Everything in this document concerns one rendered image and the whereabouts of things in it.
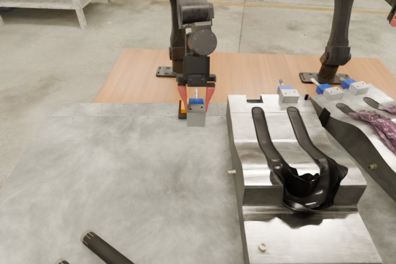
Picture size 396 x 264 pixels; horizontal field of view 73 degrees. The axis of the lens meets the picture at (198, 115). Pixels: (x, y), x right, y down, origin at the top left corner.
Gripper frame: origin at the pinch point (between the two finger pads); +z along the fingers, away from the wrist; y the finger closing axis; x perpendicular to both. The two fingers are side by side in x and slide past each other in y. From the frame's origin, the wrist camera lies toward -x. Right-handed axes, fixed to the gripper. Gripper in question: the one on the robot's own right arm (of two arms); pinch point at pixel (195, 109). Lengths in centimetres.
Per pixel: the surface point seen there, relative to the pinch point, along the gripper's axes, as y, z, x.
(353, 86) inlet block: 55, -3, 21
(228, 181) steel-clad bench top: 8.9, 19.1, -4.8
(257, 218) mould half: 13.6, 19.8, -19.7
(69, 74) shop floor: -121, 13, 189
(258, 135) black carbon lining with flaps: 17.7, 7.6, 0.3
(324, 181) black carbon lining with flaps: 29.8, 13.5, -15.0
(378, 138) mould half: 49, 7, -3
